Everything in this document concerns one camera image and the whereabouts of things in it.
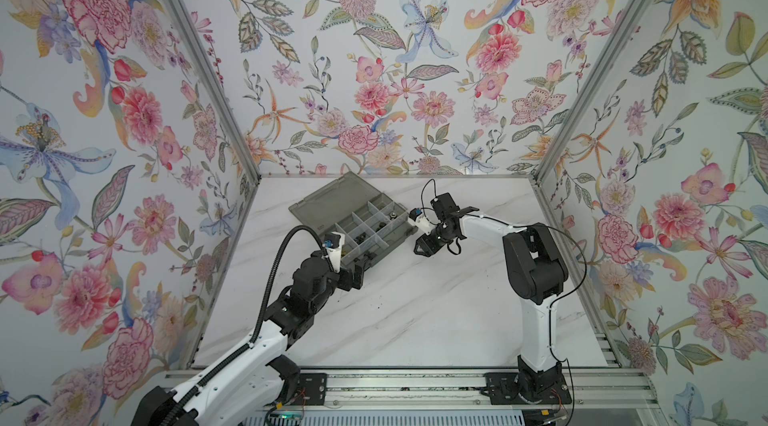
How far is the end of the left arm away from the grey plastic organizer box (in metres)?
0.21

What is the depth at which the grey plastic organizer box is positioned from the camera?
100 centimetres

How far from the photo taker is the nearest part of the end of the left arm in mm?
719
